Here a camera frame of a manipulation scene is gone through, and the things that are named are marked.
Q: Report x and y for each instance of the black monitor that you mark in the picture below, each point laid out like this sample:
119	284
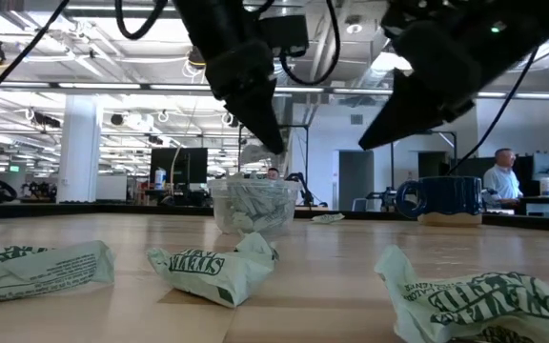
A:
184	167

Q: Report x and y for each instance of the green exit sign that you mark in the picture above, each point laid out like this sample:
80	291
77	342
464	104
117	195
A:
14	168

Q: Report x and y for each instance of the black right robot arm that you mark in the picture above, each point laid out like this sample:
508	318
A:
532	24

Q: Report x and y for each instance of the grey door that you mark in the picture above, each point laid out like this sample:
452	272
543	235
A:
355	176

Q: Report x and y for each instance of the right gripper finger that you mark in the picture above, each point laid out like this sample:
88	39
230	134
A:
427	119
391	112

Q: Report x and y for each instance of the black robot arm on stand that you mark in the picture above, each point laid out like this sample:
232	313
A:
303	185

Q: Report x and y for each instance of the dark blue ceramic mug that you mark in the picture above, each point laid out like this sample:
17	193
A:
446	195

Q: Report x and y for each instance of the clear plastic bowl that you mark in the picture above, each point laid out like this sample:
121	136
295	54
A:
215	186

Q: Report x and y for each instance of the black aluminium table frame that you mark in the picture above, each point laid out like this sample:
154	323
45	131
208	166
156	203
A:
65	209

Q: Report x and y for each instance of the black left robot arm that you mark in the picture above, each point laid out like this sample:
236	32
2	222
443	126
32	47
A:
208	24

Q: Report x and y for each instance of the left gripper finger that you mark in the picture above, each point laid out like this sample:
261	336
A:
250	114
270	109

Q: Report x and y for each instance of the person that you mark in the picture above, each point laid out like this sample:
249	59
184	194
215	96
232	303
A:
273	173
502	181

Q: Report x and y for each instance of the white column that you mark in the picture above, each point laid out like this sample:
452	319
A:
79	157

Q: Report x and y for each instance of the white canister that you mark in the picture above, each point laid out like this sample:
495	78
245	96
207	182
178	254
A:
160	180

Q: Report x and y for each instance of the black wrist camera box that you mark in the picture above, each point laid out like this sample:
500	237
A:
284	33

